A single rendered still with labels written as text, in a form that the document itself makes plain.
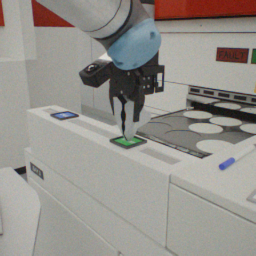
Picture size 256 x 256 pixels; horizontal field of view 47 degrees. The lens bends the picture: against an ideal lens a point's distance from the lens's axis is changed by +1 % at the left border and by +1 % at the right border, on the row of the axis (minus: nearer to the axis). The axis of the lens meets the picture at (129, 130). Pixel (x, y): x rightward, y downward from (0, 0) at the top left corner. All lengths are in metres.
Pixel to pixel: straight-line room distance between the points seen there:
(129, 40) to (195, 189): 0.23
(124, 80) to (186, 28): 0.69
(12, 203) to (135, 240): 0.28
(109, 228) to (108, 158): 0.17
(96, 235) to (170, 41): 0.83
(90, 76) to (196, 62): 0.73
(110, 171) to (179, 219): 0.18
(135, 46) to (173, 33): 0.87
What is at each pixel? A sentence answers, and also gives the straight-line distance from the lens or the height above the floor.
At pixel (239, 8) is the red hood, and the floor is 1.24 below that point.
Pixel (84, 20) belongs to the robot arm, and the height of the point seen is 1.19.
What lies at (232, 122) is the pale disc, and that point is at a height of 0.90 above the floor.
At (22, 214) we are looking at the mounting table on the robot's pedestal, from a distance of 0.67.
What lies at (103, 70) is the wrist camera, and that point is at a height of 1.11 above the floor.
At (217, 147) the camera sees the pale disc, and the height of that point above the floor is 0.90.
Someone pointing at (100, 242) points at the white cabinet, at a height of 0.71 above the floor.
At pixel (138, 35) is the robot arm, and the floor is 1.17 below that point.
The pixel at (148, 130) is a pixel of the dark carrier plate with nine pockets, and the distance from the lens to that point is 0.88.
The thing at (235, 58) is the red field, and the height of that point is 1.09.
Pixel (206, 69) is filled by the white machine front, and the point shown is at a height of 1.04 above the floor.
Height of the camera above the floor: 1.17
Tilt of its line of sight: 18 degrees down
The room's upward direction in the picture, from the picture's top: straight up
